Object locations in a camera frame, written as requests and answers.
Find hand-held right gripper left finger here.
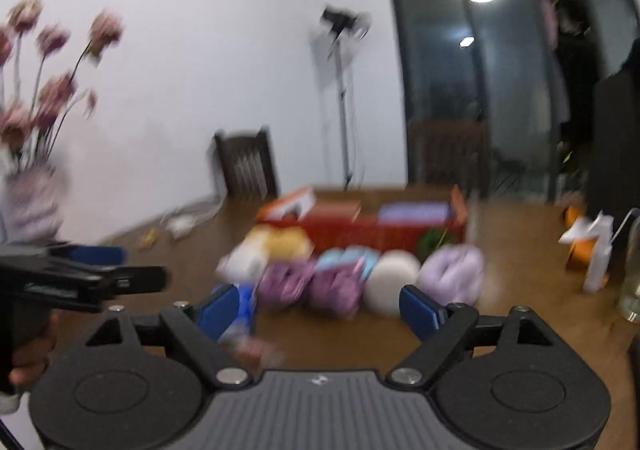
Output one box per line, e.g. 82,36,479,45
85,284,252,390

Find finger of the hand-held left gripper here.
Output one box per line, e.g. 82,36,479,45
64,244,127,267
102,266,169,300

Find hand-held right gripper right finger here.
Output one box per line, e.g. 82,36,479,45
387,284,558,390

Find orange edged cardboard box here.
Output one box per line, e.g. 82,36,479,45
256,185,470,258

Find white soft cloth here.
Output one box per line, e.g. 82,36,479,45
216,246,273,285

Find green soft item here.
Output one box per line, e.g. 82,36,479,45
417,229,453,261

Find person's left hand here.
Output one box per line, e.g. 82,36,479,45
9,309,57,387

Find blue printed packet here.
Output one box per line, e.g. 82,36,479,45
212,282,261,343

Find white round puff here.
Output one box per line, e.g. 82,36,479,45
362,250,422,316

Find purple scrunchie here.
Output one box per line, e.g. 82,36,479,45
257,261,315,312

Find pale ribbed vase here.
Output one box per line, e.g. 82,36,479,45
0,155,71,246

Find yellow plush toy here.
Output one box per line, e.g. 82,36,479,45
242,225,315,262

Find lavender towel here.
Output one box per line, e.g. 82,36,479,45
377,202,451,226

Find dark wooden slatted chair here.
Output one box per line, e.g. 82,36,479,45
214,126,280,201

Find dark wooden chair behind glass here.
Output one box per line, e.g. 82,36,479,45
409,119,493,193

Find orange packet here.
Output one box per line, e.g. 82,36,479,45
562,206,611,288

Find pink artificial flowers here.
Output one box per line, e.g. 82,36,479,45
0,0,125,171

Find white spray bottle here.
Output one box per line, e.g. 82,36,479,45
559,212,615,295

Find clear glass bottle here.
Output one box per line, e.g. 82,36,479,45
616,210,640,323

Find black light stand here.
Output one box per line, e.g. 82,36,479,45
312,4,373,191

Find glass sliding door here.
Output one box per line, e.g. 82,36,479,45
386,0,640,205

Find black cabinet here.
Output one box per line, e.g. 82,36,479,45
586,37,640,251

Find lilac plush ring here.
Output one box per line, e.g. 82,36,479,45
417,244,487,307

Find white cable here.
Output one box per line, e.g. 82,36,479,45
161,197,226,241

